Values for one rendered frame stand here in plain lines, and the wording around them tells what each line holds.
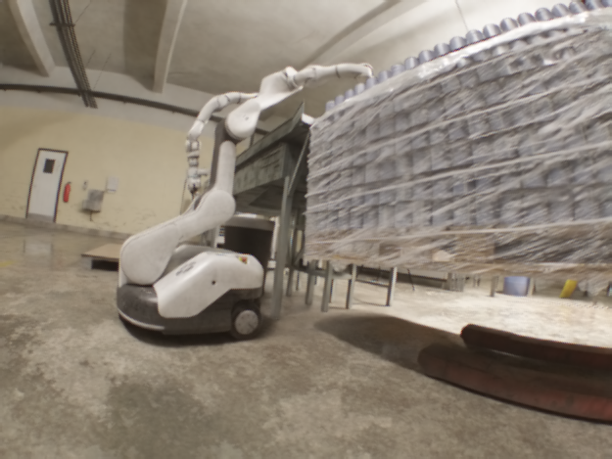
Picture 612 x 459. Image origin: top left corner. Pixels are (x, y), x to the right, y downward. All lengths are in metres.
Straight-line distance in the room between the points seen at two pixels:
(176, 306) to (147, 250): 0.25
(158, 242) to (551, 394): 1.43
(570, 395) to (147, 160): 8.01
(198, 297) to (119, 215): 6.65
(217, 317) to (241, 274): 0.19
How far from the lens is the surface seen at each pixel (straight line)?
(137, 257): 1.03
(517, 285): 3.77
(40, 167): 8.43
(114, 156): 7.79
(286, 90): 1.51
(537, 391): 0.91
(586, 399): 0.93
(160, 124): 7.98
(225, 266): 0.96
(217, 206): 1.11
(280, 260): 1.37
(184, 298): 0.93
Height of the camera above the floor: 0.45
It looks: 3 degrees up
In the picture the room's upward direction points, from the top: 6 degrees clockwise
